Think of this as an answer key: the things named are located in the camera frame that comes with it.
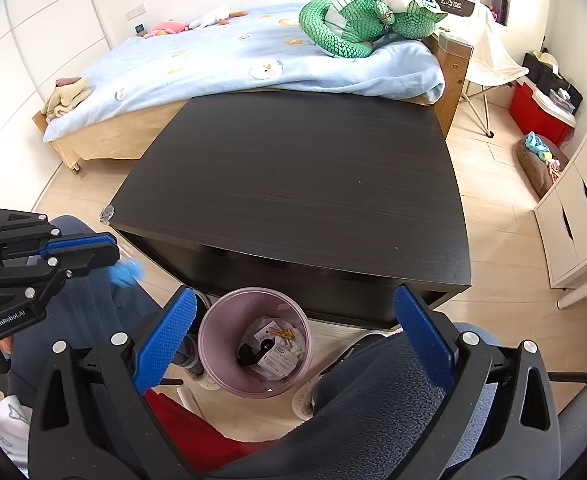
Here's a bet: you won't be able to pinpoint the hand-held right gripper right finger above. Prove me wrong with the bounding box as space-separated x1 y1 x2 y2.
392 282 561 480

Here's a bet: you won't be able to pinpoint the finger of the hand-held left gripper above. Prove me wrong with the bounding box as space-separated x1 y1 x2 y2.
0 210 120 263
0 259 119 311

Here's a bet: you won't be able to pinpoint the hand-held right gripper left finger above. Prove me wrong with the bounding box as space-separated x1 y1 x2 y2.
26 286 211 480

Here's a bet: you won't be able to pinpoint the blue binder clip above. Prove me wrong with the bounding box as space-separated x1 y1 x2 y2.
109 257 145 288

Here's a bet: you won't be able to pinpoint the pink trash bin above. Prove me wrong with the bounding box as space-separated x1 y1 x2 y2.
197 287 315 400

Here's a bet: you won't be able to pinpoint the white labelled packet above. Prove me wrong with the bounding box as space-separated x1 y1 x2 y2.
259 345 300 380

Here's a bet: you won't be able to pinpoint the person's left leg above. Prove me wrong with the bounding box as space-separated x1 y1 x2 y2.
10 215 164 396

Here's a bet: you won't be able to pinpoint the person's leg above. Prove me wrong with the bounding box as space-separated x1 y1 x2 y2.
208 327 499 480
10 215 164 396

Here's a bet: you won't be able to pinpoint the person's right leg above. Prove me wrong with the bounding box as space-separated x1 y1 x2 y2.
208 327 499 480

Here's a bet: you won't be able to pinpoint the red cloth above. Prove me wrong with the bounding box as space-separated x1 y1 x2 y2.
146 389 279 471

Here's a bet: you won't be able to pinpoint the white printed cloth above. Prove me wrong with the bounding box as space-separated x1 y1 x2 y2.
0 395 31 466

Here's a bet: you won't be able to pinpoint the person's right shoe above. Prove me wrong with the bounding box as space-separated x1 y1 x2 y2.
293 330 404 421

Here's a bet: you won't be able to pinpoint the folded beige clothes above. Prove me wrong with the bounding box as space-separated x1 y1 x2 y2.
40 76 92 121

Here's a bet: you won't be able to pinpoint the white pole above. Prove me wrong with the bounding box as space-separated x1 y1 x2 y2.
558 285 587 308

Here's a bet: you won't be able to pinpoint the grey office chair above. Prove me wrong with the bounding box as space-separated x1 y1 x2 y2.
546 371 587 441

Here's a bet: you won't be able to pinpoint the white drawer cabinet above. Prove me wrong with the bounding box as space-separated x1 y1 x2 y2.
533 105 587 291

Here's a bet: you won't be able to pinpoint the white wardrobe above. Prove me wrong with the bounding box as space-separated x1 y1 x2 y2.
0 0 111 221

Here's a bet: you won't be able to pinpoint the brown cushion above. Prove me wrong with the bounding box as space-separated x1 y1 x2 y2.
517 132 569 198

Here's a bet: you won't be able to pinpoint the colourful small toys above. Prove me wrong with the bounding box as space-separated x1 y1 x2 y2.
543 152 567 181

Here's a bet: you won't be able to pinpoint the blue toy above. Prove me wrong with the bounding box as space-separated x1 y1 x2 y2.
523 131 551 161

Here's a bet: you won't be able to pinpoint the light blue blanket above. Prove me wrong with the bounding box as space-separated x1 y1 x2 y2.
43 2 447 143

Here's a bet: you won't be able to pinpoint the pink plush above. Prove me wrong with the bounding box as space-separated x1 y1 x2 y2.
143 20 190 39

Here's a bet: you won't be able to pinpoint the red cooler box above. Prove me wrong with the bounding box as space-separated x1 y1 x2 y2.
509 82 577 148

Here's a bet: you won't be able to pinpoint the white duck plush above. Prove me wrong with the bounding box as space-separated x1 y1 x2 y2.
188 6 249 30

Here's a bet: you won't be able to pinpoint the white folding chair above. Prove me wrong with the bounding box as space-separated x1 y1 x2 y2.
458 2 529 138

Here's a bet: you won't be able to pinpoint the green dragon plush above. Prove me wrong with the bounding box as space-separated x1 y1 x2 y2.
298 0 449 59

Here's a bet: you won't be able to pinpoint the black paper bag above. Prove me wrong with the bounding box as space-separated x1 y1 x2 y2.
426 0 477 18

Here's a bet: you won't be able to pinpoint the wooden bed frame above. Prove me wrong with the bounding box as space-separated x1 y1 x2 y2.
32 35 474 176

